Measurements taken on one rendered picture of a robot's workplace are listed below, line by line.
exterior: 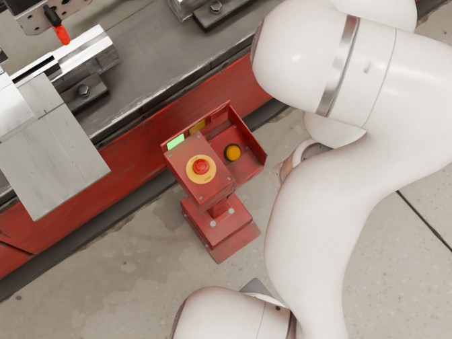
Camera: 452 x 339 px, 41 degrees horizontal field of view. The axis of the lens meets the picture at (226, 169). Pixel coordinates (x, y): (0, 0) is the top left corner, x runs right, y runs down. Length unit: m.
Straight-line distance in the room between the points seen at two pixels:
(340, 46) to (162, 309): 1.73
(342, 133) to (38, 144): 0.67
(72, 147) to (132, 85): 0.25
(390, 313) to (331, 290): 1.57
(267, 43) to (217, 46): 0.89
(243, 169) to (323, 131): 0.68
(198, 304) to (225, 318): 0.04
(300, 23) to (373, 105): 0.10
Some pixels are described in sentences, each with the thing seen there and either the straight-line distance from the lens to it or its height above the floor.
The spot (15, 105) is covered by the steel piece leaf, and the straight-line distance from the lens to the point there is 1.33.
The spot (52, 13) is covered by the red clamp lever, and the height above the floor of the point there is 1.25.
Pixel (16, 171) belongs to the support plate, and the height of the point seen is 1.00.
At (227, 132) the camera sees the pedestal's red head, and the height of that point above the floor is 0.75.
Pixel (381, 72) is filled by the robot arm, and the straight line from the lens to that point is 0.56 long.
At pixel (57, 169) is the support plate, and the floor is 1.00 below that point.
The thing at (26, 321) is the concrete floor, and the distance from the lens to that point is 2.28.
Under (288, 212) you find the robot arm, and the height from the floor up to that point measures 1.56.
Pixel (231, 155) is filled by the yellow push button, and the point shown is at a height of 0.73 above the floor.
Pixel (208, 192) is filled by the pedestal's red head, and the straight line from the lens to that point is 1.43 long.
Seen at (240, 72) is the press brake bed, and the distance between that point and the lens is 1.64.
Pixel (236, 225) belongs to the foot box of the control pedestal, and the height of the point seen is 0.12.
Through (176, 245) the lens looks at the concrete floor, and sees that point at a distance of 2.20.
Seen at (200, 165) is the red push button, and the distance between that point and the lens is 1.42.
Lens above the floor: 2.18
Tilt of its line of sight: 75 degrees down
